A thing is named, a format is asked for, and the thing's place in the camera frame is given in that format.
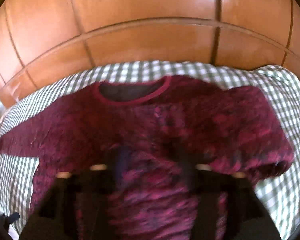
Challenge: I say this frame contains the green white checkered bedsheet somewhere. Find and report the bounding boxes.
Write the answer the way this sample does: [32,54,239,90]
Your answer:
[0,61,300,239]

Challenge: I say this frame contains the orange wooden wardrobe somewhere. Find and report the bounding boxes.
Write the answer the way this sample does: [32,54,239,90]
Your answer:
[0,0,300,107]

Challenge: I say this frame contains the maroon floral patterned garment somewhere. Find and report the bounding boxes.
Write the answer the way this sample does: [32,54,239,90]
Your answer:
[0,75,294,239]

